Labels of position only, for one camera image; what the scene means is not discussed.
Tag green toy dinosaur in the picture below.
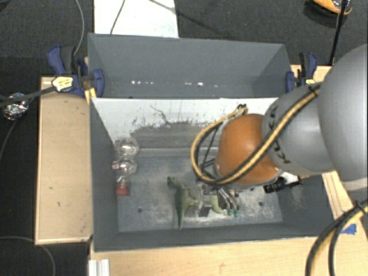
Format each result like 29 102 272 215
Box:
167 176 228 231

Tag clear bottle with red cap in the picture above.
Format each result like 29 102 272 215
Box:
111 136 140 197

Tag grey metal bin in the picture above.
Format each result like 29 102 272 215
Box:
87 32 336 251

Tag pale wood board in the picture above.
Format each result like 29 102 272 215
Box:
34 76 94 246

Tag black cylinder on white bracket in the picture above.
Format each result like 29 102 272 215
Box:
263 172 302 194

